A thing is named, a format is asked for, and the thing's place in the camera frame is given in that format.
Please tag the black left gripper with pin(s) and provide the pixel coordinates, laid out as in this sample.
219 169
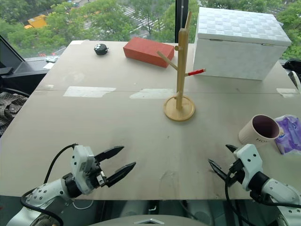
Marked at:
101 176

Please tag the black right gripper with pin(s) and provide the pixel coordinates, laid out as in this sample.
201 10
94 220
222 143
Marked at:
237 174

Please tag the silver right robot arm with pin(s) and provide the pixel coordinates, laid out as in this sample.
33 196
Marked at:
282 188

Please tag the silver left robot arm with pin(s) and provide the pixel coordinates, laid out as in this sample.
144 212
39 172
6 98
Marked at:
44 191

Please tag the white mug purple inside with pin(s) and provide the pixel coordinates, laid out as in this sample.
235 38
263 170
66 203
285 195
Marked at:
249 131

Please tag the wooden mug tree stand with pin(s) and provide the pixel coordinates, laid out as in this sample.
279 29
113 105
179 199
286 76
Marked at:
180 70

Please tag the purple tissue pack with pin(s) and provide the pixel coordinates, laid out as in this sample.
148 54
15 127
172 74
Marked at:
289 139

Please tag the silver robot torso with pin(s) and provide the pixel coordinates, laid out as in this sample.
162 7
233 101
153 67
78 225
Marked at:
150 222

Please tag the white tape patch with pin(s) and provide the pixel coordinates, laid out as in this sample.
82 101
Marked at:
288 92
152 93
89 91

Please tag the white woven lidded box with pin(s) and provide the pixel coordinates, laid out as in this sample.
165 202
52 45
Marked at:
235 54

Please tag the white curved object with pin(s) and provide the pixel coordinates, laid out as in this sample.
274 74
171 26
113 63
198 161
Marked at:
296 81

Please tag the black round spotted object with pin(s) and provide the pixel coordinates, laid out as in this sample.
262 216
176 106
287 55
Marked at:
101 49

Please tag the red brick block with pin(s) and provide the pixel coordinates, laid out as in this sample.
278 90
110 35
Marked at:
145 51

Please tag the black bag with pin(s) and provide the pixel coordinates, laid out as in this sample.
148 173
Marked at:
292 64

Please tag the plaid cloth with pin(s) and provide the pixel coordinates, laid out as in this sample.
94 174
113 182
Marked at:
10 110

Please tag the small silver blister pack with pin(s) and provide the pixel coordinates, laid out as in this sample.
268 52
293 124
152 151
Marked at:
51 59

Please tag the black angled stand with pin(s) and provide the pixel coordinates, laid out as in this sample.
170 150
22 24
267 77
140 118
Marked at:
21 68

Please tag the yellow vehicle outside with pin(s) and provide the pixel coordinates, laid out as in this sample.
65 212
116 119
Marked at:
37 21

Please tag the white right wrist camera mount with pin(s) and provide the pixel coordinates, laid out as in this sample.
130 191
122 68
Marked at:
249 160

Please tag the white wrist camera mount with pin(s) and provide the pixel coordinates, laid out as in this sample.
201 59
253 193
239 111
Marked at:
249 160
81 162

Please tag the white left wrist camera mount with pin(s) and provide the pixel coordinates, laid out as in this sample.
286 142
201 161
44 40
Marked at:
81 162

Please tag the black window frame post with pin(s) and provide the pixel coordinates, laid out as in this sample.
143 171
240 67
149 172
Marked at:
181 18

